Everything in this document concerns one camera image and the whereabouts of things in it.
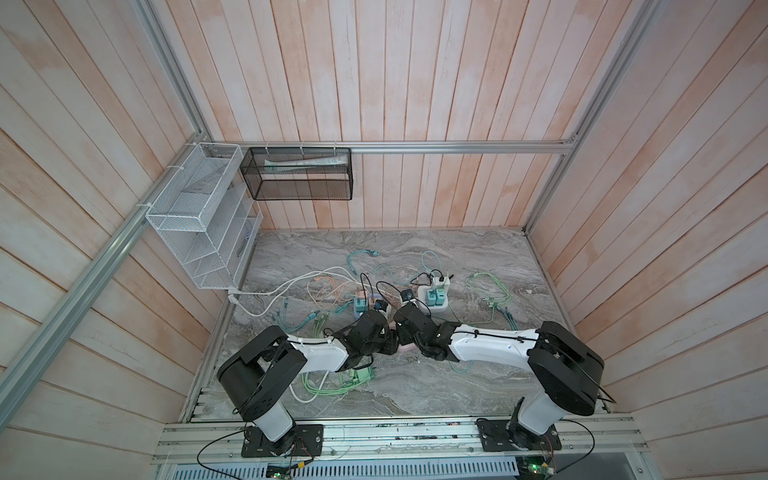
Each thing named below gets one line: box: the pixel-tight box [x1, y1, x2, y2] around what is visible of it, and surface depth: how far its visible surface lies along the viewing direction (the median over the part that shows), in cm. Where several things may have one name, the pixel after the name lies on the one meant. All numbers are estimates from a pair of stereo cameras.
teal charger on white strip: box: [426, 288, 446, 307], surface depth 95 cm
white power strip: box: [417, 276, 451, 312], surface depth 96 cm
